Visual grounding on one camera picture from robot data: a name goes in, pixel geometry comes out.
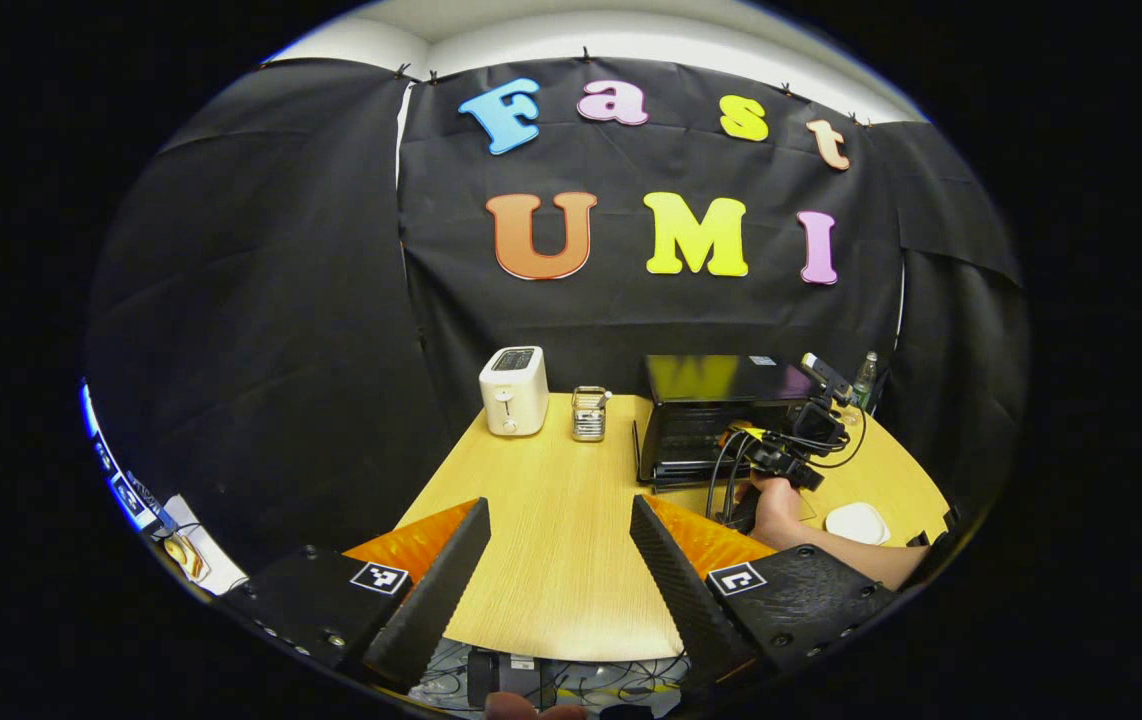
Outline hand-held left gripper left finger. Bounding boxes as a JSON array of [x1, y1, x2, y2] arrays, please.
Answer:
[[219, 497, 492, 693]]

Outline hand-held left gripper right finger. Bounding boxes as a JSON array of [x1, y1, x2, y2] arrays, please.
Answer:
[[629, 494, 900, 693]]

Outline black electric oven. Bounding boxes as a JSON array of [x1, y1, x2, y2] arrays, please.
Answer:
[[631, 354, 832, 491]]

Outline clear plastic water bottle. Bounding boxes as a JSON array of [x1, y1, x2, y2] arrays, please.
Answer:
[[851, 351, 880, 411]]

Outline white plate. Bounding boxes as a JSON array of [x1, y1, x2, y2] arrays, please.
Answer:
[[825, 502, 891, 547]]

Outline black power box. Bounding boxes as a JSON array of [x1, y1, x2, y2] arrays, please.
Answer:
[[466, 648, 558, 712]]

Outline white toaster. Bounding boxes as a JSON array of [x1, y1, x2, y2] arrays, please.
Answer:
[[479, 346, 550, 437]]

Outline white paper sheet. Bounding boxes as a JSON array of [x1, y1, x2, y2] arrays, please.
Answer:
[[156, 494, 251, 600]]

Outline black backdrop cloth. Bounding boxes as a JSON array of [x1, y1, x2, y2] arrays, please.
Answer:
[[86, 55, 1032, 576]]

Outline blue white sign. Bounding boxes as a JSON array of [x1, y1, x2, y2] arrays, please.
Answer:
[[79, 380, 174, 537]]

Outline tangle of cables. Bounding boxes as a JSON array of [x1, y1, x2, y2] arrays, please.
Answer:
[[411, 640, 688, 717]]

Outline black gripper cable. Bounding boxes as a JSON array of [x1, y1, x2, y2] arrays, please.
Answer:
[[705, 400, 869, 528]]

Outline metal wire basket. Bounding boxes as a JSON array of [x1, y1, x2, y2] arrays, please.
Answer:
[[571, 386, 614, 443]]

